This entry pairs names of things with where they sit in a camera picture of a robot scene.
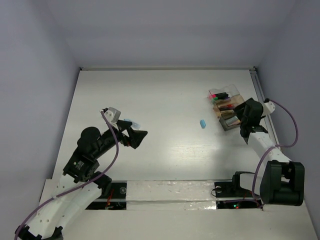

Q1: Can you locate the light blue highlighter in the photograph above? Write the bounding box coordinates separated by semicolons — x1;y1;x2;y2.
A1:
124;119;141;130

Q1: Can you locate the pink orange highlighter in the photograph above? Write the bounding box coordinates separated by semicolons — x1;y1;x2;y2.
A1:
225;116;241;126

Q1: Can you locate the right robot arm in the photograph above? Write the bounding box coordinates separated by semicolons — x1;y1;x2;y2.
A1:
234;98;305;206

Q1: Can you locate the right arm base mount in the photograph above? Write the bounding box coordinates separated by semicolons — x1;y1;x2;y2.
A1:
210;171;264;210

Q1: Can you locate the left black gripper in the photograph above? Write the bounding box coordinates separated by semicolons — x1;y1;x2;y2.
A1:
94;119;148;158

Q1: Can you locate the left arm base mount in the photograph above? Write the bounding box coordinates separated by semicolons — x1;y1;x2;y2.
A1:
86;181;127;210

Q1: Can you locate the blue highlighter cap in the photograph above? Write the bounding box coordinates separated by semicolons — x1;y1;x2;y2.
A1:
199;119;206;129

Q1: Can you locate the red gel pen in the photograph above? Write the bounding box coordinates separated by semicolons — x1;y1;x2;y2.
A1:
218;105;234;111

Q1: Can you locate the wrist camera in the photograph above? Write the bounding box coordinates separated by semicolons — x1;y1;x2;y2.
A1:
100;107;121;126
261;98;276;117

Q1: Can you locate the green highlighter in container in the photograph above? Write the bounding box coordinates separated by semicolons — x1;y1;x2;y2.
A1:
210;97;220;103

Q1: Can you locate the clear organizer container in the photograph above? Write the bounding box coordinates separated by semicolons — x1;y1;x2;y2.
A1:
207;84;245;131

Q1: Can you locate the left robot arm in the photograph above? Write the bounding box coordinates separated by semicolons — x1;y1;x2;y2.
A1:
14;120;148;240

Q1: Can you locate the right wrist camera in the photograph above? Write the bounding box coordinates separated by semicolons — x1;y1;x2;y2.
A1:
261;98;276;117

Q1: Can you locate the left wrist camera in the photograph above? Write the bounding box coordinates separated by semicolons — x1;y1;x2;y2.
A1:
100;107;121;126

